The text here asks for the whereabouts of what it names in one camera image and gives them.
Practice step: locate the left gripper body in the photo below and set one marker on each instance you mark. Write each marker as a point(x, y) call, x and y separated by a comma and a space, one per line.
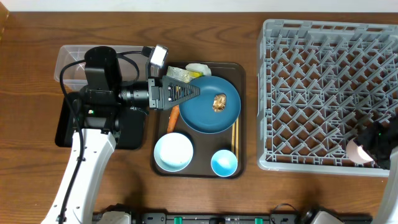
point(153, 94)

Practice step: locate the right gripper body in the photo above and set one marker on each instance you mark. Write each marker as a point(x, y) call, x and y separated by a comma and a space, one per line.
point(375, 144)

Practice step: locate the pink cup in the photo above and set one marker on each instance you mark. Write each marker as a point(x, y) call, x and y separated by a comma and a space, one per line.
point(356, 153)

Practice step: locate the dark blue plate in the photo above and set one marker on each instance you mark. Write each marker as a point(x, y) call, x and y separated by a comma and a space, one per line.
point(198, 113)

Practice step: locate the brown food scrap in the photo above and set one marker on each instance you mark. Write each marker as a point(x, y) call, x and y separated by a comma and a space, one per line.
point(219, 103)

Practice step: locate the light blue large bowl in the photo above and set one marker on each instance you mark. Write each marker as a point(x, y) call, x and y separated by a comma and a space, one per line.
point(173, 152)

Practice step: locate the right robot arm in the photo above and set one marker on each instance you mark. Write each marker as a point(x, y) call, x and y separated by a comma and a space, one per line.
point(387, 213)

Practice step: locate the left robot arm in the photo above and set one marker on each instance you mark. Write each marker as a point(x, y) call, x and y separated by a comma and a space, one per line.
point(77, 193)

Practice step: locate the black waste tray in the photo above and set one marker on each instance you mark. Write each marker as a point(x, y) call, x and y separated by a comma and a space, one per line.
point(130, 130)

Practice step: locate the grey dishwasher rack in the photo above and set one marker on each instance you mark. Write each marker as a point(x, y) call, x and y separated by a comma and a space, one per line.
point(319, 85)

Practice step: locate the green yellow snack wrapper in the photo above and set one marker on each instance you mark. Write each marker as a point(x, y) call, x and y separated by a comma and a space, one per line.
point(182, 74)

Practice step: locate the orange carrot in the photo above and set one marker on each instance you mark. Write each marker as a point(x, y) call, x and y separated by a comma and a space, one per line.
point(175, 112)

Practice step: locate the white crumpled tissue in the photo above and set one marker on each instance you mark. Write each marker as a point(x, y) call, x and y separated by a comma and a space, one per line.
point(200, 68)

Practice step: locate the brown serving tray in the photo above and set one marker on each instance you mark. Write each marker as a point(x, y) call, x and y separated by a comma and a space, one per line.
point(205, 145)

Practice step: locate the wooden chopstick left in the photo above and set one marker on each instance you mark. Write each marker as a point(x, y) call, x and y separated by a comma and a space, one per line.
point(233, 137)

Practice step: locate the wooden chopstick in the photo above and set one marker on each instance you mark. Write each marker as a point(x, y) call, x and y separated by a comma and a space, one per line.
point(233, 137)
point(237, 140)

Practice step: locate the wooden chopstick right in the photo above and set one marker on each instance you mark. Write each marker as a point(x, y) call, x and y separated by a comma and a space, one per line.
point(237, 140)

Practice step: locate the clear plastic bin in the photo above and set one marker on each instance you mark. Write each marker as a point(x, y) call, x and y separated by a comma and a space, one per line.
point(71, 68)

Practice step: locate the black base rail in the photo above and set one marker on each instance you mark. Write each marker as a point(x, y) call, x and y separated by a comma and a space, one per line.
point(122, 214)

